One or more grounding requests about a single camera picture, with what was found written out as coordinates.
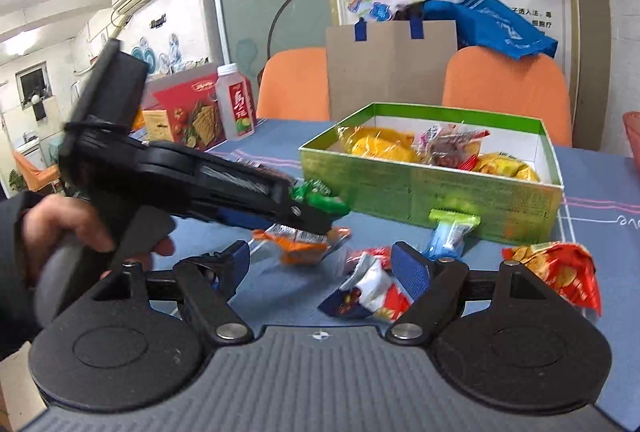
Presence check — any orange chair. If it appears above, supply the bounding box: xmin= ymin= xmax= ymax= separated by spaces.
xmin=442 ymin=45 xmax=573 ymax=147
xmin=255 ymin=46 xmax=331 ymax=122

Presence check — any blue striped tablecloth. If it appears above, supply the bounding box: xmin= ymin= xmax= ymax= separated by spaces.
xmin=145 ymin=116 xmax=640 ymax=428

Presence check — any green candy packet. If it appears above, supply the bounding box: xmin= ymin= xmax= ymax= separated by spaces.
xmin=291 ymin=178 xmax=352 ymax=216

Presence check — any red cracker box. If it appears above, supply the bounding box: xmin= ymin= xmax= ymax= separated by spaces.
xmin=141 ymin=74 xmax=229 ymax=153

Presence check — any cardboard box with blue tape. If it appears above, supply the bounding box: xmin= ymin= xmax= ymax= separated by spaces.
xmin=324 ymin=19 xmax=459 ymax=123

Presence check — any blue plate wall decoration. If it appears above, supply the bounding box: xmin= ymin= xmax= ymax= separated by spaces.
xmin=131 ymin=32 xmax=184 ymax=76

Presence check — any green cardboard box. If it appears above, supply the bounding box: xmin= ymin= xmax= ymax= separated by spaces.
xmin=298 ymin=101 xmax=565 ymax=245

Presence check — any blue packet with green end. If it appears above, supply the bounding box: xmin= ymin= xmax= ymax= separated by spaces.
xmin=421 ymin=208 xmax=482 ymax=261

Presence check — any pink bowl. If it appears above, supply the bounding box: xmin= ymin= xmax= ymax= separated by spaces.
xmin=622 ymin=111 xmax=640 ymax=159

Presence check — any orange yellow snack packet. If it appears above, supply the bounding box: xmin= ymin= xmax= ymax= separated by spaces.
xmin=339 ymin=126 xmax=422 ymax=164

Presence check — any small orange box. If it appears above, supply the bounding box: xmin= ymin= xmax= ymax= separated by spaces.
xmin=142 ymin=109 xmax=172 ymax=144

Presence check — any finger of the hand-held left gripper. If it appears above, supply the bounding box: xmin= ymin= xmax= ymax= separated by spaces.
xmin=199 ymin=161 xmax=297 ymax=206
xmin=191 ymin=201 xmax=334 ymax=237

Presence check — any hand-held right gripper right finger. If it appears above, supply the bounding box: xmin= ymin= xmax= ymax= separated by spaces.
xmin=385 ymin=241 xmax=559 ymax=347

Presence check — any blue plastic bag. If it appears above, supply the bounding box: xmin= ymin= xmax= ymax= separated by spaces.
xmin=424 ymin=0 xmax=559 ymax=61

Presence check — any blue red white packet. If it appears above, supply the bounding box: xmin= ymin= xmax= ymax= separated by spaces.
xmin=318 ymin=252 xmax=417 ymax=324

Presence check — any white bottle with red label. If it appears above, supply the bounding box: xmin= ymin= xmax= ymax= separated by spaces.
xmin=215 ymin=63 xmax=257 ymax=142

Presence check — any person's left hand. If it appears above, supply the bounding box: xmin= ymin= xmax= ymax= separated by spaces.
xmin=25 ymin=196 xmax=177 ymax=283

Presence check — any small red snack packet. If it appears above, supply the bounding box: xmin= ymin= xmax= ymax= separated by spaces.
xmin=502 ymin=242 xmax=602 ymax=316

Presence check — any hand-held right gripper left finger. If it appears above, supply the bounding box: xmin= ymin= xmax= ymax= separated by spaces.
xmin=91 ymin=239 xmax=254 ymax=348

